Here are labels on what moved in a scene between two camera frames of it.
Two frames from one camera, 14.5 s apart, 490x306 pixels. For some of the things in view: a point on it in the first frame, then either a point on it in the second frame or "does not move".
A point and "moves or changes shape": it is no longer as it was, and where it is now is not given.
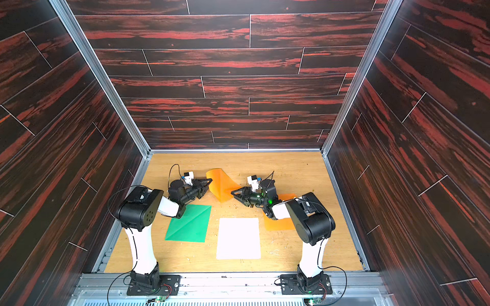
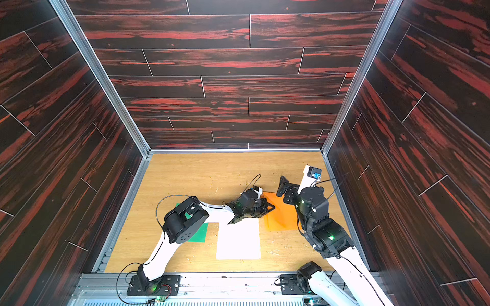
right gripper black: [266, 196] to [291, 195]
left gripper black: [198, 186] to [264, 204]
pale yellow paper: [238, 238] does not move
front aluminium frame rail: [348, 289] does not move
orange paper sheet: [221, 185] moves or changes shape
